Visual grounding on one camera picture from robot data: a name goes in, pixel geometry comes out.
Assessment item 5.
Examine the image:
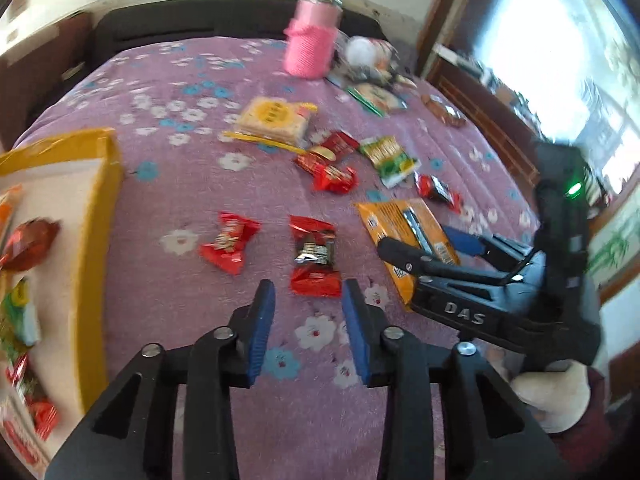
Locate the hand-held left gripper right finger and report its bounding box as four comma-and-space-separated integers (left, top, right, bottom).
341, 279, 566, 480

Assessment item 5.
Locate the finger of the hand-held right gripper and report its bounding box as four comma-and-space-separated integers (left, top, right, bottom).
377, 236, 506, 286
442, 226, 542, 273

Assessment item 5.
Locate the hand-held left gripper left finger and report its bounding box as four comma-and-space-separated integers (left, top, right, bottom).
45, 280, 277, 480

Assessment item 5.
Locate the large orange snack packet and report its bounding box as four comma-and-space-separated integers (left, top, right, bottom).
354, 199, 461, 311

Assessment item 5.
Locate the red snack packet dark label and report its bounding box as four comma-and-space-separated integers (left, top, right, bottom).
288, 215, 343, 298
414, 174, 463, 213

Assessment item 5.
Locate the yellow cardboard box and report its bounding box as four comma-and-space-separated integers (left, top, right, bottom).
0, 129, 125, 478

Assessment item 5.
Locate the person's right forearm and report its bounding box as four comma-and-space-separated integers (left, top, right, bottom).
550, 365, 618, 466

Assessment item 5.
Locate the person's right hand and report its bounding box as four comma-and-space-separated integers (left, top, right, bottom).
510, 360, 592, 435

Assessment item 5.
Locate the green bamboo print panel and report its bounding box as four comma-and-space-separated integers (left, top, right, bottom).
587, 200, 640, 281

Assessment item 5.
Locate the green snack packet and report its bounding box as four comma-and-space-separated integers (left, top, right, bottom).
359, 136, 422, 190
0, 277, 42, 356

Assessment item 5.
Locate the brown snack packet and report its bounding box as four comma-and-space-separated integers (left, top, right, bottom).
421, 94, 468, 128

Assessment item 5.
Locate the small red snack packet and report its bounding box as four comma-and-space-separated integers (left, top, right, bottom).
306, 131, 361, 161

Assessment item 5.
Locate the round rice cracker pack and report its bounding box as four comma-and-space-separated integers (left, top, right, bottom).
347, 82, 408, 117

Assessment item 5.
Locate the purple floral tablecloth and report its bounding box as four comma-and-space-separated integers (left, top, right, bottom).
10, 35, 551, 480

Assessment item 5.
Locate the bright window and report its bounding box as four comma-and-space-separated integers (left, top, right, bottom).
475, 0, 640, 171

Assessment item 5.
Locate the yellow cracker packet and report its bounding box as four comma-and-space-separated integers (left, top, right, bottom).
221, 97, 318, 153

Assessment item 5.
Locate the shiny brown-red snack packet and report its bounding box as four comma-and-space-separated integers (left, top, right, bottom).
0, 217, 62, 272

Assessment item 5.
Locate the pink knitted-sleeve thermos bottle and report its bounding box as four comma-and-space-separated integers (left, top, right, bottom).
282, 0, 345, 80

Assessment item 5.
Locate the orange cracker packet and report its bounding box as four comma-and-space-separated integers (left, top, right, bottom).
0, 185, 23, 241

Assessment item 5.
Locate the dark sofa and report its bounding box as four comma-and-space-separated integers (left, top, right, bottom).
92, 0, 386, 61

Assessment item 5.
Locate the red-brown chair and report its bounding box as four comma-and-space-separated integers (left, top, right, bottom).
0, 10, 96, 146

